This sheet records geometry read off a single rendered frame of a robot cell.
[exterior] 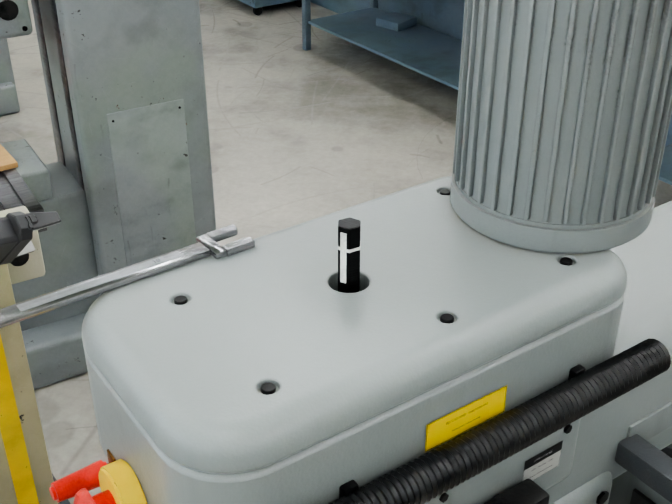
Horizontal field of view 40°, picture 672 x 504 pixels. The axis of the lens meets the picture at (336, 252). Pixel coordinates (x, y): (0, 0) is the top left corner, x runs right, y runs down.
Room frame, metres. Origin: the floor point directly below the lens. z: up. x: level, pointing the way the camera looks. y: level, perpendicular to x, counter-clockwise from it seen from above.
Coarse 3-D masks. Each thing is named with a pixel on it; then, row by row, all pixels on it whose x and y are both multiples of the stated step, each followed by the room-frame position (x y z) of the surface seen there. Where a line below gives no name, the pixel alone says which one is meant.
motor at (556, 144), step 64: (512, 0) 0.76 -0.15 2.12; (576, 0) 0.74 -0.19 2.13; (640, 0) 0.74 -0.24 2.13; (512, 64) 0.76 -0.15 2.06; (576, 64) 0.74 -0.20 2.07; (640, 64) 0.74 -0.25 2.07; (512, 128) 0.76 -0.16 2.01; (576, 128) 0.73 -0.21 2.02; (640, 128) 0.75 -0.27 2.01; (512, 192) 0.75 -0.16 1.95; (576, 192) 0.74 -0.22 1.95; (640, 192) 0.76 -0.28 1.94
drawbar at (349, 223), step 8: (344, 224) 0.69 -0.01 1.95; (352, 224) 0.69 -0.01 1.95; (360, 224) 0.69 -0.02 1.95; (344, 232) 0.68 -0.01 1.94; (352, 232) 0.68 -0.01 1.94; (352, 240) 0.68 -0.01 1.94; (352, 248) 0.68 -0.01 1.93; (352, 256) 0.68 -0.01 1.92; (352, 264) 0.68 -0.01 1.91; (352, 272) 0.68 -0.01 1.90; (352, 280) 0.68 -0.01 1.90; (344, 288) 0.68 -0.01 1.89; (352, 288) 0.68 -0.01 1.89
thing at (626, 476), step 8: (664, 448) 0.86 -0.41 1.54; (624, 472) 0.84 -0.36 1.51; (616, 480) 0.85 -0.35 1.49; (624, 480) 0.84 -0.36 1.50; (632, 480) 0.83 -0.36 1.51; (640, 480) 0.82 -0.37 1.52; (616, 488) 0.85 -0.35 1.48; (624, 488) 0.84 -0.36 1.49; (632, 488) 0.83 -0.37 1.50; (640, 488) 0.82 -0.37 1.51; (648, 488) 0.81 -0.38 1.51; (616, 496) 0.85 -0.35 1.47; (624, 496) 0.84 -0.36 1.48; (632, 496) 0.82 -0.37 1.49; (640, 496) 0.81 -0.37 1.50; (648, 496) 0.81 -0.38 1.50; (656, 496) 0.80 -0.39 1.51
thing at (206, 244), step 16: (208, 240) 0.75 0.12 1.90; (240, 240) 0.75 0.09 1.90; (160, 256) 0.72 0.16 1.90; (176, 256) 0.72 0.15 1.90; (192, 256) 0.72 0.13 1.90; (224, 256) 0.73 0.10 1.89; (112, 272) 0.69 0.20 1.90; (128, 272) 0.69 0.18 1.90; (144, 272) 0.69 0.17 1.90; (160, 272) 0.70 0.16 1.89; (64, 288) 0.67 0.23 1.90; (80, 288) 0.67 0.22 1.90; (96, 288) 0.67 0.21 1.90; (112, 288) 0.67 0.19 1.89; (16, 304) 0.64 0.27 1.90; (32, 304) 0.64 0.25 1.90; (48, 304) 0.64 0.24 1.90; (64, 304) 0.65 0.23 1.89; (0, 320) 0.62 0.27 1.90; (16, 320) 0.62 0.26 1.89
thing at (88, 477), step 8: (96, 464) 0.65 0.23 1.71; (104, 464) 0.65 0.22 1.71; (80, 472) 0.64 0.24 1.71; (88, 472) 0.64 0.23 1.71; (96, 472) 0.64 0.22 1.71; (64, 480) 0.63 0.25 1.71; (72, 480) 0.63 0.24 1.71; (80, 480) 0.63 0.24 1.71; (88, 480) 0.63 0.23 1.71; (96, 480) 0.63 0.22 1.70; (56, 488) 0.62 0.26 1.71; (64, 488) 0.62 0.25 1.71; (72, 488) 0.62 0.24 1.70; (80, 488) 0.63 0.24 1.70; (88, 488) 0.63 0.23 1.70; (56, 496) 0.62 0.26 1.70; (64, 496) 0.62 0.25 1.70; (72, 496) 0.62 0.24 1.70
